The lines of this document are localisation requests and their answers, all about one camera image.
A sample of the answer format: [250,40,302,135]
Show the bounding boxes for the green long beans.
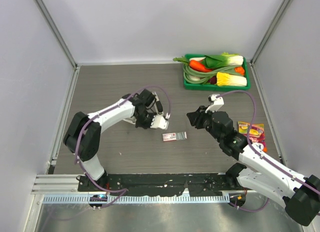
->
[183,65,241,84]

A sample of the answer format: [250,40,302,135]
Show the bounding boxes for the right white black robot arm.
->
[187,106,320,227]

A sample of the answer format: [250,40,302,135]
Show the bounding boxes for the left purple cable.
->
[74,85,172,209]

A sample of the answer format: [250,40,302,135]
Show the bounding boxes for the white green bok choy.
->
[203,52,244,69]

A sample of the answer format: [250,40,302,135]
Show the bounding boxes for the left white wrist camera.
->
[150,115,169,130]

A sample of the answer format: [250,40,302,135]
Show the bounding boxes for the small orange carrot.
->
[234,66,245,76]

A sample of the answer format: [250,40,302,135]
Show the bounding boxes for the yellow napa cabbage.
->
[216,72,248,87]

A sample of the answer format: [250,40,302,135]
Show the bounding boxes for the white slotted cable duct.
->
[42,193,230,205]

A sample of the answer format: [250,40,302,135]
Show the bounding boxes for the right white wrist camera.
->
[205,94,224,113]

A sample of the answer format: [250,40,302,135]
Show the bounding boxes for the aluminium front rail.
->
[31,172,306,195]

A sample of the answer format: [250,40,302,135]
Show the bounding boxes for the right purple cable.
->
[214,89,320,213]

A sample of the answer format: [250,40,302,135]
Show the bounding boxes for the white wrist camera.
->
[205,94,224,113]
[150,115,169,130]

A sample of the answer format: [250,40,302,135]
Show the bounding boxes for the green plastic tray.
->
[173,54,251,92]

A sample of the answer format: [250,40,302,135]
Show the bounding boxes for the orange candy bag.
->
[237,121,268,153]

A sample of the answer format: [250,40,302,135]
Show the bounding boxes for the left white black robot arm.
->
[63,89,157,192]

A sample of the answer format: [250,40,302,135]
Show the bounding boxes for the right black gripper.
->
[187,105,224,142]

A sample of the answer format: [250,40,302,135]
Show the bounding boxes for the purple cable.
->
[74,85,172,209]
[214,89,320,213]

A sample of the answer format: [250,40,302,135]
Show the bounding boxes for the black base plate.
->
[77,172,256,197]

